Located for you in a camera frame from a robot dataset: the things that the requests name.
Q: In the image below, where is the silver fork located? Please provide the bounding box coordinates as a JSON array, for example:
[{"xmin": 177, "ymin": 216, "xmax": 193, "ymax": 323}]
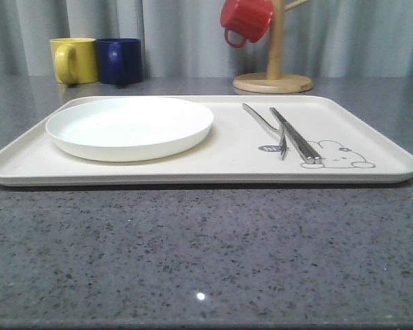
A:
[{"xmin": 242, "ymin": 103, "xmax": 288, "ymax": 161}]

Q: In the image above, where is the white round plate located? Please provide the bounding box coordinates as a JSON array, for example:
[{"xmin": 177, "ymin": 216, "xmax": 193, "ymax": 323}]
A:
[{"xmin": 45, "ymin": 96, "xmax": 214, "ymax": 162}]

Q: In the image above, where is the beige rabbit serving tray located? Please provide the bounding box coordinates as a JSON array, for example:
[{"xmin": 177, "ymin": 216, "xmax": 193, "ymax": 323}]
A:
[{"xmin": 0, "ymin": 96, "xmax": 413, "ymax": 186}]

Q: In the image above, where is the wooden mug tree stand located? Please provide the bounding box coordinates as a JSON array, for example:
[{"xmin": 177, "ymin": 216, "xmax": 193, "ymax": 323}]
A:
[{"xmin": 233, "ymin": 1, "xmax": 313, "ymax": 94}]

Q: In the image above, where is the dark blue mug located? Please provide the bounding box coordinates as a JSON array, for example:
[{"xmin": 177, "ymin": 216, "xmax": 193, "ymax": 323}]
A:
[{"xmin": 95, "ymin": 38, "xmax": 143, "ymax": 85}]

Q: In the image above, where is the red ribbed mug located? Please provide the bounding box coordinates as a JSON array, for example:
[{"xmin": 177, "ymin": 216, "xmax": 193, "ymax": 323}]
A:
[{"xmin": 220, "ymin": 0, "xmax": 274, "ymax": 48}]

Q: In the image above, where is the yellow mug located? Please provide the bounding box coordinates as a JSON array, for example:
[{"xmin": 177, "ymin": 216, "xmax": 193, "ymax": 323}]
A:
[{"xmin": 50, "ymin": 38, "xmax": 98, "ymax": 85}]

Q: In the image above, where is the grey curtain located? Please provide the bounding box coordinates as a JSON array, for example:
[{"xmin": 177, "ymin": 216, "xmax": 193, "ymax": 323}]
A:
[{"xmin": 0, "ymin": 1, "xmax": 413, "ymax": 78}]

